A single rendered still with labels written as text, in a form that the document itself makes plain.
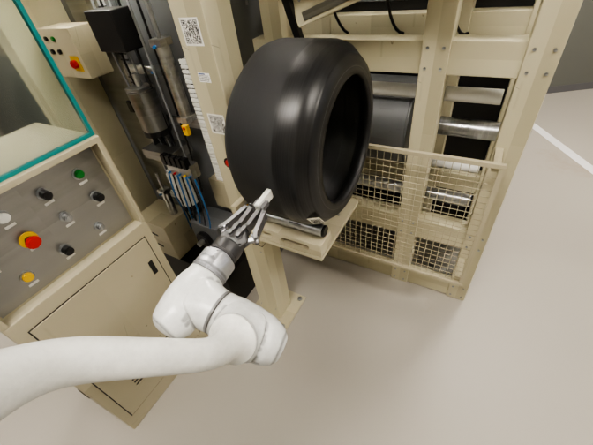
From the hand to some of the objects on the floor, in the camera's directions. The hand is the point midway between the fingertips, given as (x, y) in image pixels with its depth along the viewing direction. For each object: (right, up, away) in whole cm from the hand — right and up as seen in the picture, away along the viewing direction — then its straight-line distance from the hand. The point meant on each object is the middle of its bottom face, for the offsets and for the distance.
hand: (264, 200), depth 90 cm
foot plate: (-3, -58, +108) cm, 123 cm away
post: (-3, -58, +108) cm, 123 cm away
